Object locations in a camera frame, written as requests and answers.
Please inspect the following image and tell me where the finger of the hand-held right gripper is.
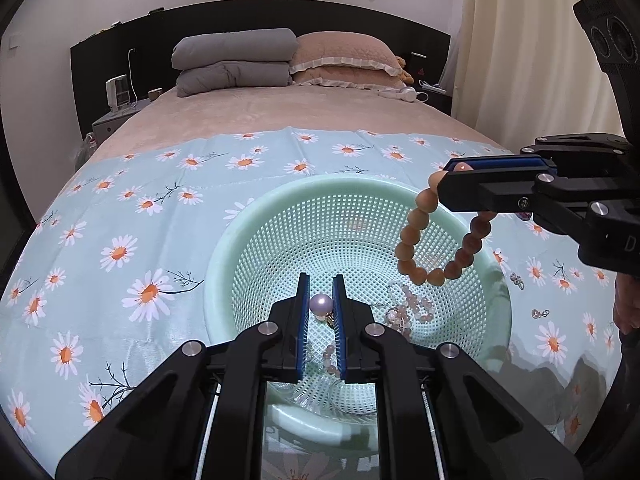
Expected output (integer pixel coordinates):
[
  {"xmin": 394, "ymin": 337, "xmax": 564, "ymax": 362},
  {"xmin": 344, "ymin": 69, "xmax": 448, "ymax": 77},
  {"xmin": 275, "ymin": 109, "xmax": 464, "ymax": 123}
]
[
  {"xmin": 437, "ymin": 170, "xmax": 616, "ymax": 241},
  {"xmin": 442, "ymin": 132, "xmax": 631, "ymax": 173}
]

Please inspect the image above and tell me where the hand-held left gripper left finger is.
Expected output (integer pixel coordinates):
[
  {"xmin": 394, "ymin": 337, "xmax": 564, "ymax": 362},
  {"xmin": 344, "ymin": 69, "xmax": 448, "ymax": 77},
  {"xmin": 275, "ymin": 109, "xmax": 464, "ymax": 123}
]
[{"xmin": 55, "ymin": 272, "xmax": 313, "ymax": 480}]

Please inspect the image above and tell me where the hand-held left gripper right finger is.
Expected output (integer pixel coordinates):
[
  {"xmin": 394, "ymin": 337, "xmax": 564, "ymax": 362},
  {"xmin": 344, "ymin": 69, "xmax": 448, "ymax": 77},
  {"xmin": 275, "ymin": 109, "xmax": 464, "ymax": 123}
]
[{"xmin": 332, "ymin": 274, "xmax": 583, "ymax": 480}]

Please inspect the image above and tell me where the pearl earring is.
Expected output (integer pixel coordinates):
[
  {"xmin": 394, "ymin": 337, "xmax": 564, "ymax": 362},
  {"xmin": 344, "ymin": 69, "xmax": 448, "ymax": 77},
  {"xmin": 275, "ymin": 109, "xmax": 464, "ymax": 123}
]
[{"xmin": 310, "ymin": 294, "xmax": 337, "ymax": 328}]

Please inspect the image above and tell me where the pink bead bracelet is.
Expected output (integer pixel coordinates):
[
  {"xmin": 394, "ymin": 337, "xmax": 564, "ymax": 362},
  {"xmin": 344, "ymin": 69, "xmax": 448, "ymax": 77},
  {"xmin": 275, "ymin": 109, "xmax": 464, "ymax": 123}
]
[{"xmin": 320, "ymin": 282, "xmax": 436, "ymax": 376}]

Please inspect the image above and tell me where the wooden bead bracelet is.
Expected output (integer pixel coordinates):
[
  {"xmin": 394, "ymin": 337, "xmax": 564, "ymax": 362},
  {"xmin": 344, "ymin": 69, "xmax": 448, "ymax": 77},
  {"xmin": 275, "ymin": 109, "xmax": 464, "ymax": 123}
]
[{"xmin": 395, "ymin": 162, "xmax": 498, "ymax": 286}]

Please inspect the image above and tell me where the green plastic basket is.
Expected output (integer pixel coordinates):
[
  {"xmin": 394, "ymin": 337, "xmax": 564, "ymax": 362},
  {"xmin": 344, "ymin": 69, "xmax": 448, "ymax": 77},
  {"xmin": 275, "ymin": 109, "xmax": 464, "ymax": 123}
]
[{"xmin": 204, "ymin": 175, "xmax": 513, "ymax": 428}]

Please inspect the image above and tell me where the person's right hand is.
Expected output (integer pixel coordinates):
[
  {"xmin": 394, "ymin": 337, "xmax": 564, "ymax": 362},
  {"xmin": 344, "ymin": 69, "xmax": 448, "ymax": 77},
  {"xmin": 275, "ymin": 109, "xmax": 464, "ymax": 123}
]
[{"xmin": 614, "ymin": 275, "xmax": 640, "ymax": 333}]

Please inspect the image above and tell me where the cream curtain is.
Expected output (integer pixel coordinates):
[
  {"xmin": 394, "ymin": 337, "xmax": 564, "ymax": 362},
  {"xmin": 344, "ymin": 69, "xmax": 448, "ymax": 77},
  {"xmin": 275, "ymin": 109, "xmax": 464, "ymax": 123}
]
[{"xmin": 447, "ymin": 0, "xmax": 631, "ymax": 156}]

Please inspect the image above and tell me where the white handheld massager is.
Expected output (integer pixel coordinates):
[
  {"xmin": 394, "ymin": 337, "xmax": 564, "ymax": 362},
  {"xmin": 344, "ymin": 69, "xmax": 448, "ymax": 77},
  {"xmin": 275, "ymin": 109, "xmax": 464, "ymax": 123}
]
[{"xmin": 377, "ymin": 86, "xmax": 430, "ymax": 103}]

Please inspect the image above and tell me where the pink frilled pillow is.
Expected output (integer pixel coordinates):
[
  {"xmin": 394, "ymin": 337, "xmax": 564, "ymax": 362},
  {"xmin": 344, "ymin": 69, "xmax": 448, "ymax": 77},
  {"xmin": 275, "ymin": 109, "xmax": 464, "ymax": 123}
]
[
  {"xmin": 289, "ymin": 31, "xmax": 401, "ymax": 77},
  {"xmin": 291, "ymin": 66, "xmax": 406, "ymax": 92}
]

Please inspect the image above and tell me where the daisy print cloth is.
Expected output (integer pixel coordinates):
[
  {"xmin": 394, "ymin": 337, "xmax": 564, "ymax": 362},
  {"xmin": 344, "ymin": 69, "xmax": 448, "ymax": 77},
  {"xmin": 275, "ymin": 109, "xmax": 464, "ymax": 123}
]
[{"xmin": 0, "ymin": 127, "xmax": 626, "ymax": 480}]

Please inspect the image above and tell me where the pink bed sheet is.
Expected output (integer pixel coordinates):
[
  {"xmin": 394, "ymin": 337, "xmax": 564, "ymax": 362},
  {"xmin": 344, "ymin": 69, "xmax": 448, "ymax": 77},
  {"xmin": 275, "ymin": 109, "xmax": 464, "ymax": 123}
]
[{"xmin": 75, "ymin": 85, "xmax": 511, "ymax": 171}]

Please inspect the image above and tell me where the grey folded quilt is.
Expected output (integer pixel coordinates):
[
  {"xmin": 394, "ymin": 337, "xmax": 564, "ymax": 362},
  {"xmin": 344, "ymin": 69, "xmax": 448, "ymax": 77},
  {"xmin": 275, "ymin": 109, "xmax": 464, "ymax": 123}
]
[
  {"xmin": 176, "ymin": 61, "xmax": 293, "ymax": 97},
  {"xmin": 171, "ymin": 28, "xmax": 298, "ymax": 72}
]

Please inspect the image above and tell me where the grey nightstand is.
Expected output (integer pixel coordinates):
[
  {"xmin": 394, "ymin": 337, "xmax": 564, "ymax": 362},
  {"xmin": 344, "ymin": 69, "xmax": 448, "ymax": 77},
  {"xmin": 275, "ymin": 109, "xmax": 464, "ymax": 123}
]
[{"xmin": 91, "ymin": 99, "xmax": 151, "ymax": 143}]

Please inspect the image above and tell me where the plastic bag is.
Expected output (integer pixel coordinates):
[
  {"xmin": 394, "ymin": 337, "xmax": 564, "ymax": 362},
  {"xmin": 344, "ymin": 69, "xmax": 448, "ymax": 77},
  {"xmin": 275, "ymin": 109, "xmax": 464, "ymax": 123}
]
[{"xmin": 74, "ymin": 132, "xmax": 97, "ymax": 162}]

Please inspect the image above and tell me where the black headboard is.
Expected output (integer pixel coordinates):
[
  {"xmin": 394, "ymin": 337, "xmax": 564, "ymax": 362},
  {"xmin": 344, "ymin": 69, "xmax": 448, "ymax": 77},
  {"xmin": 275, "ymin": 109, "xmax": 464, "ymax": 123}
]
[{"xmin": 70, "ymin": 0, "xmax": 453, "ymax": 141}]

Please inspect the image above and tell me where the white small heater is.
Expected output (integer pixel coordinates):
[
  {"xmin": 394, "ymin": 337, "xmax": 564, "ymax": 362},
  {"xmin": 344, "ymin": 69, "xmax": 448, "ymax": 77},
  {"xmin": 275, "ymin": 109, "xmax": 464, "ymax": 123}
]
[{"xmin": 105, "ymin": 74, "xmax": 130, "ymax": 111}]

